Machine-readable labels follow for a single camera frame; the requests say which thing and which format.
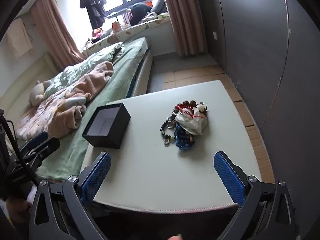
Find colourful toys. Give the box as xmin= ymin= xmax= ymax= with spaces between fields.
xmin=91 ymin=27 xmax=104 ymax=39

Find black jewelry box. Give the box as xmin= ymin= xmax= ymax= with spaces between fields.
xmin=82 ymin=102 xmax=131 ymax=149

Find cardboard floor sheets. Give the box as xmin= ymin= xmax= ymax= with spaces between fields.
xmin=162 ymin=64 xmax=275 ymax=183

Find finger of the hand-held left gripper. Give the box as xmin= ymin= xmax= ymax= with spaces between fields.
xmin=15 ymin=137 xmax=61 ymax=168
xmin=19 ymin=131 xmax=49 ymax=155

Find dark bead bracelet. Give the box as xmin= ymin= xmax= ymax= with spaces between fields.
xmin=160 ymin=116 xmax=177 ymax=140

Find blue bead bracelet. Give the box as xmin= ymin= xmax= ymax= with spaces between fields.
xmin=174 ymin=123 xmax=195 ymax=152

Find printed window seat cushion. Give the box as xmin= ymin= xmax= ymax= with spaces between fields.
xmin=82 ymin=12 xmax=168 ymax=55

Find black bag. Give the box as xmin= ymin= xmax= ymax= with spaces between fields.
xmin=130 ymin=3 xmax=152 ymax=27

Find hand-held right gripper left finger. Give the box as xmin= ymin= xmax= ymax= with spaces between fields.
xmin=29 ymin=151 xmax=112 ymax=240

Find brown bead bracelet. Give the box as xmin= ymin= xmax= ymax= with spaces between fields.
xmin=175 ymin=100 xmax=209 ymax=117

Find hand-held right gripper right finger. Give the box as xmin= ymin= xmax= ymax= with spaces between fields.
xmin=213 ymin=151 xmax=300 ymax=240

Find grey pillow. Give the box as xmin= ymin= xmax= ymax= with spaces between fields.
xmin=150 ymin=0 xmax=167 ymax=14

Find beige plush toy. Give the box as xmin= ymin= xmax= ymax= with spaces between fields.
xmin=29 ymin=80 xmax=53 ymax=105

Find hanging dark clothes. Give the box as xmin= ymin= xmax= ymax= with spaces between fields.
xmin=79 ymin=0 xmax=108 ymax=30

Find cream towel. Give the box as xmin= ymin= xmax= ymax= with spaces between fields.
xmin=5 ymin=19 xmax=34 ymax=60

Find small grey folding table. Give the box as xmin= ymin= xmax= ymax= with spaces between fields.
xmin=104 ymin=8 xmax=132 ymax=20

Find pink fleece blanket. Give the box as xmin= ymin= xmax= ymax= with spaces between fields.
xmin=19 ymin=61 xmax=115 ymax=140

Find pink curtain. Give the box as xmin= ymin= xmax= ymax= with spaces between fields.
xmin=158 ymin=0 xmax=208 ymax=57
xmin=31 ymin=0 xmax=87 ymax=72

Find bed with green sheet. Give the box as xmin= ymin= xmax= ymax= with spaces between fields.
xmin=15 ymin=37 xmax=153 ymax=180

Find white plastic bag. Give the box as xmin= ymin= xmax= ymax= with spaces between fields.
xmin=175 ymin=111 xmax=208 ymax=136

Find black cable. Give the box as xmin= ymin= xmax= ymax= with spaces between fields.
xmin=0 ymin=114 xmax=39 ymax=188

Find floral green quilt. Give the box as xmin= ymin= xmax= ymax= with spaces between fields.
xmin=44 ymin=42 xmax=125 ymax=98

